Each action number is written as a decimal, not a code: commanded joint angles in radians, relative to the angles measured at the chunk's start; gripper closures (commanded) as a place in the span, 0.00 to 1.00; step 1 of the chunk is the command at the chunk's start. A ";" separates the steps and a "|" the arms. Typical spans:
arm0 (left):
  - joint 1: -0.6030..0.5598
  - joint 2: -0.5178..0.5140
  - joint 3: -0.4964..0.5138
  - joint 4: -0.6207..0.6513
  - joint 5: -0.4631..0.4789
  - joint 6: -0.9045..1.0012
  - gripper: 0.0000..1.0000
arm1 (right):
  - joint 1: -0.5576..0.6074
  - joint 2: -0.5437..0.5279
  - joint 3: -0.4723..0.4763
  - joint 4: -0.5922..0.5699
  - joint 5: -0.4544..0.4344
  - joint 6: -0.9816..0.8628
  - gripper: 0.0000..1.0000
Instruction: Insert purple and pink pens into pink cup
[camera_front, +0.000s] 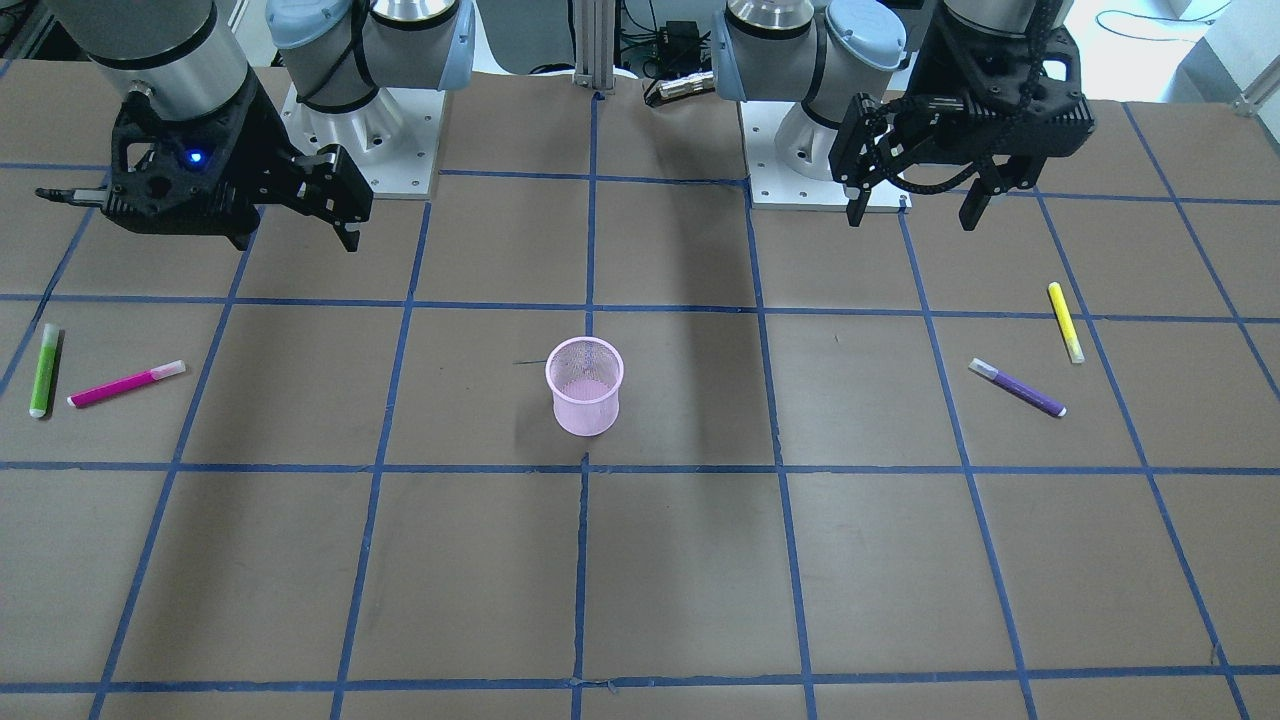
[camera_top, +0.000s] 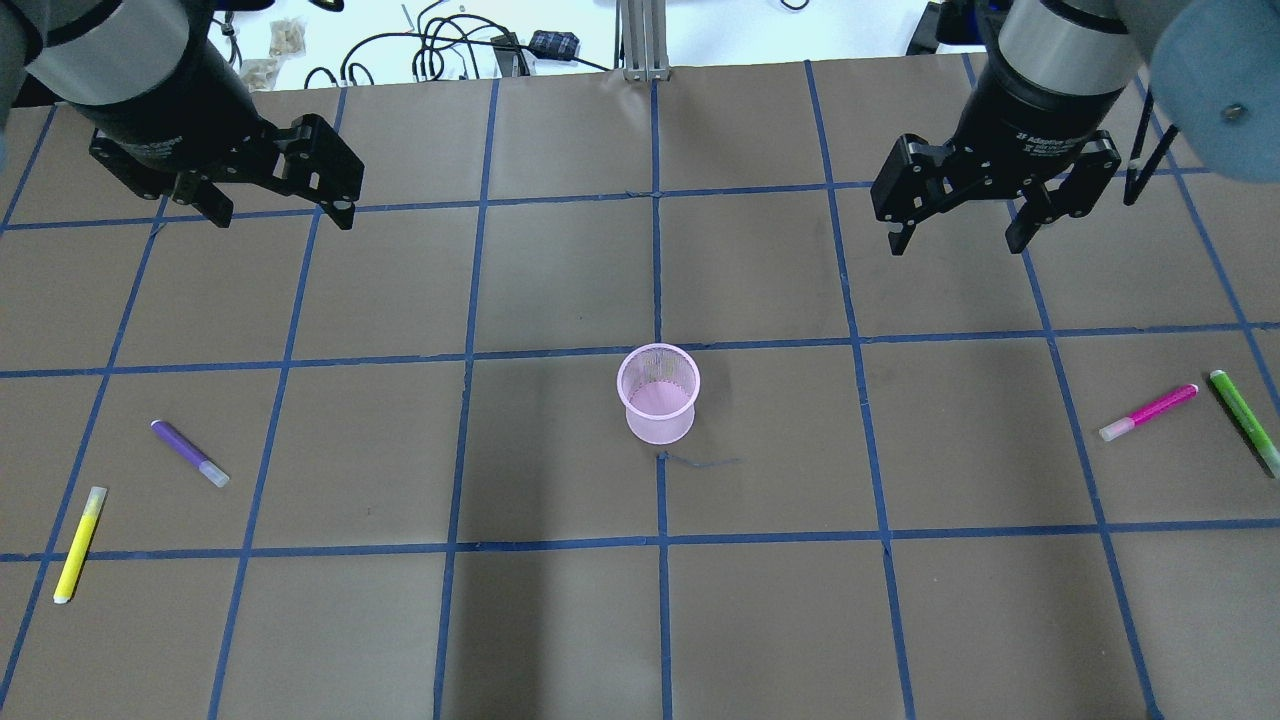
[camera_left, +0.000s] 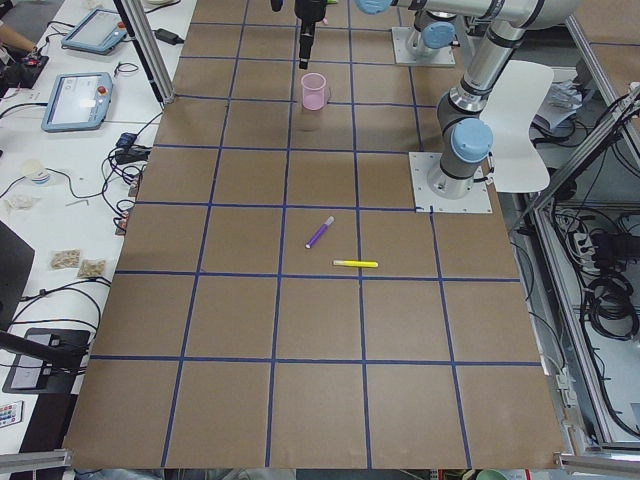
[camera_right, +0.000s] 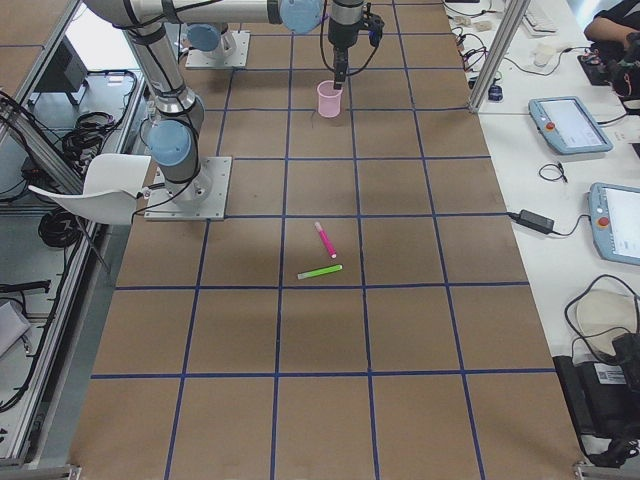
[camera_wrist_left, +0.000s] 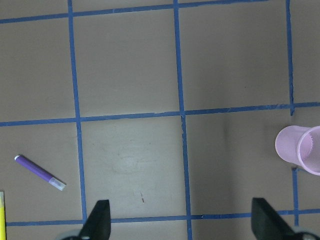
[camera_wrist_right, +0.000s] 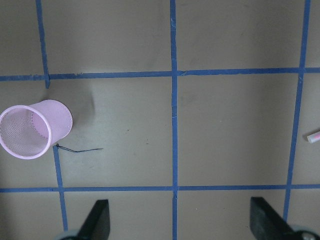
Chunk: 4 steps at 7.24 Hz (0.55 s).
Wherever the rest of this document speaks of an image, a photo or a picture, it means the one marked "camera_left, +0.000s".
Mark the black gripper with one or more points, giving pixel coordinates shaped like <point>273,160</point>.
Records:
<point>309,9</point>

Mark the pink translucent cup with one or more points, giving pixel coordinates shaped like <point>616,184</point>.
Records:
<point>315,91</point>

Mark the purple marker pen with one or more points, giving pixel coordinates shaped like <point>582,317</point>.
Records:
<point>319,232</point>

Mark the white paper cup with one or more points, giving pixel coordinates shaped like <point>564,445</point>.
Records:
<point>35,172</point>

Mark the black power adapter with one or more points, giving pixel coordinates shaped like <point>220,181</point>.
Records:
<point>168,37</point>

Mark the far blue teach pendant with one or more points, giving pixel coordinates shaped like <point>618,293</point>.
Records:
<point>98,33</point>

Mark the blue teach pendant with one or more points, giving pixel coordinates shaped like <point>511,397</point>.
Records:
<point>98,33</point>
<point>78,102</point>

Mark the white plastic chair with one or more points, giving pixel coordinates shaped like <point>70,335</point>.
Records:
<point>511,107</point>

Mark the blue checkered pouch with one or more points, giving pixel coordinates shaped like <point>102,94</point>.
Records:
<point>126,140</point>

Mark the near blue teach pendant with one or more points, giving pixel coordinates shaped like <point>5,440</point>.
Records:
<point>78,102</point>

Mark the yellow highlighter pen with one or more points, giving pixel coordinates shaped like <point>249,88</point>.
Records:
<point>355,263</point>

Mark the brown paper table mat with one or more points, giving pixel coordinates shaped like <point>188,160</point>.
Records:
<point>226,343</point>

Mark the aluminium frame post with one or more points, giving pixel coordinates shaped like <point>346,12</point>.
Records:
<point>140,32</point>

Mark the black camera stand base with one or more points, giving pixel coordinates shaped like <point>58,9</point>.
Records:
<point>47,361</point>

